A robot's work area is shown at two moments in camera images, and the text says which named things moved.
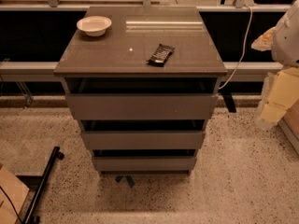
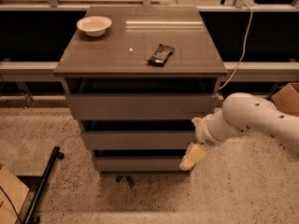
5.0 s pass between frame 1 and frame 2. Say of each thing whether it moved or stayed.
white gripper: moved
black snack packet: stayed
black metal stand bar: stayed
